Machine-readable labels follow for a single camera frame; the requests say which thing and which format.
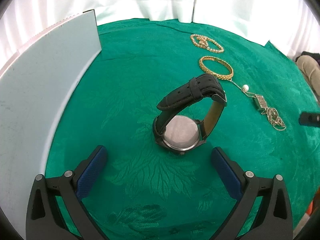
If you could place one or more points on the gold bangle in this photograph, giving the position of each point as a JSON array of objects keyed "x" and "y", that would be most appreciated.
[{"x": 216, "y": 67}]

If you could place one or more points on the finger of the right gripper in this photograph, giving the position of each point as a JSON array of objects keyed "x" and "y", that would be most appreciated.
[{"x": 309, "y": 119}]

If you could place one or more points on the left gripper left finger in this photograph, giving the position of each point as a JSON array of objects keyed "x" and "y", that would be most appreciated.
[{"x": 44, "y": 219}]

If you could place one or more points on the white cardboard box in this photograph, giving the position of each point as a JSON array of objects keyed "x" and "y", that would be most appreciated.
[{"x": 36, "y": 85}]

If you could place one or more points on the black leather wristwatch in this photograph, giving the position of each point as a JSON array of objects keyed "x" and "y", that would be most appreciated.
[{"x": 177, "y": 128}]

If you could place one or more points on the green velvet cloth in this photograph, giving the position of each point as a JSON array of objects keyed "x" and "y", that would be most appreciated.
[{"x": 159, "y": 97}]

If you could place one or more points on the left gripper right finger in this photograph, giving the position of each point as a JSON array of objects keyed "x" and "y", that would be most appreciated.
[{"x": 274, "y": 216}]

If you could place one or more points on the white curtain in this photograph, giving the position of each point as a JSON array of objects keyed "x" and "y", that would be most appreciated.
[{"x": 288, "y": 24}]

